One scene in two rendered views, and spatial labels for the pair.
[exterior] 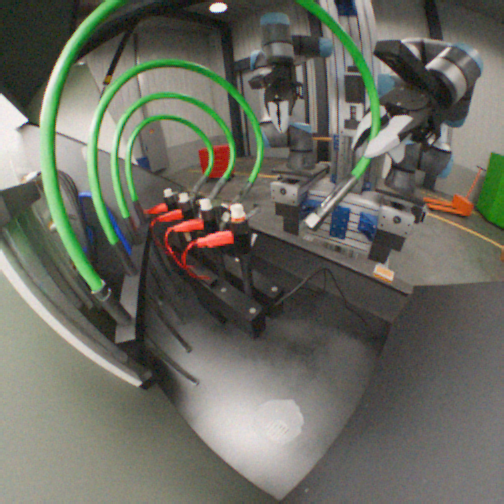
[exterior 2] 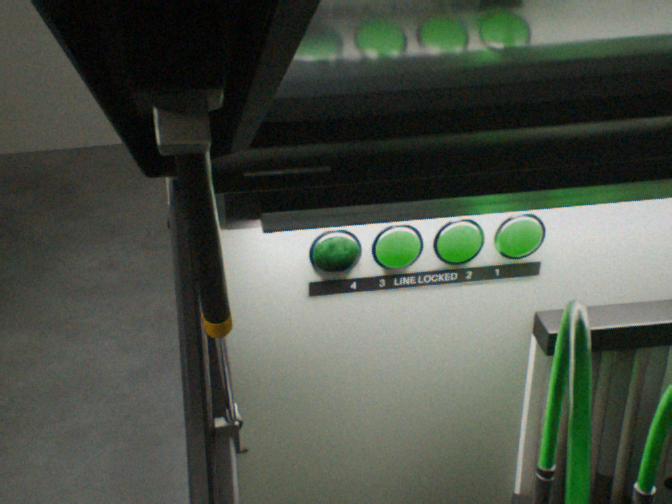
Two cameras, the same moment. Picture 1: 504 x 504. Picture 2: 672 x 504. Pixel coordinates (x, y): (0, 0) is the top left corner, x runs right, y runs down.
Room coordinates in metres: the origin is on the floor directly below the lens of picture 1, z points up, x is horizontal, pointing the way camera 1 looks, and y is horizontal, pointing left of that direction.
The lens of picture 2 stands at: (0.33, -0.55, 1.82)
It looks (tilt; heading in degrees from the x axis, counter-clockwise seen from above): 30 degrees down; 124
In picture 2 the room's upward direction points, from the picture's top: straight up
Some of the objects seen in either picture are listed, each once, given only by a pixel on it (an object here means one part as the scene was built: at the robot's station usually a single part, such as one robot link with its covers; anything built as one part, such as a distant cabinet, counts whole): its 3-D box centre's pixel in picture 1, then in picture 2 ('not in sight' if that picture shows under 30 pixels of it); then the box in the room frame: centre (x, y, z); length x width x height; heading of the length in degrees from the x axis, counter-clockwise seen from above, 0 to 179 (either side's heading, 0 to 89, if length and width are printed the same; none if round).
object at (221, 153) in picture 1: (217, 163); not in sight; (4.70, 0.58, 0.43); 0.70 x 0.46 x 0.86; 75
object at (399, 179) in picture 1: (401, 177); not in sight; (0.63, -0.67, 1.09); 0.15 x 0.15 x 0.10
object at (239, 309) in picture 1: (218, 286); not in sight; (0.33, 0.10, 0.91); 0.34 x 0.10 x 0.15; 44
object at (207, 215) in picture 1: (221, 251); not in sight; (0.31, 0.06, 1.03); 0.05 x 0.03 x 0.21; 134
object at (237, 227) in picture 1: (250, 267); not in sight; (0.25, 0.01, 1.03); 0.05 x 0.03 x 0.21; 134
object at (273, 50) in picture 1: (278, 55); not in sight; (0.55, -0.13, 1.47); 0.08 x 0.08 x 0.05
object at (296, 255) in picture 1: (305, 265); not in sight; (0.41, -0.16, 0.87); 0.62 x 0.04 x 0.16; 44
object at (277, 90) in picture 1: (283, 81); not in sight; (0.55, -0.13, 1.39); 0.09 x 0.08 x 0.12; 134
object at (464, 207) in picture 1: (455, 185); not in sight; (2.31, -4.39, 0.60); 1.60 x 0.52 x 1.21; 75
